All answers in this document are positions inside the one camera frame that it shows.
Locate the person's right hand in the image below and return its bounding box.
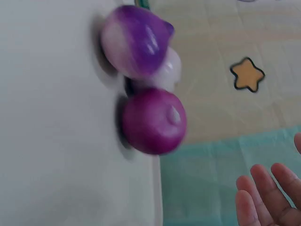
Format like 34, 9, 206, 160
235, 132, 301, 226

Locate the dark purple onion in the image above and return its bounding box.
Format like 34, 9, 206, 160
121, 87, 188, 156

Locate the white peeled onion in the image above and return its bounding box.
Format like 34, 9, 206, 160
150, 46, 183, 92

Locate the purple and white onion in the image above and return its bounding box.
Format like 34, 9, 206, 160
100, 5, 176, 80

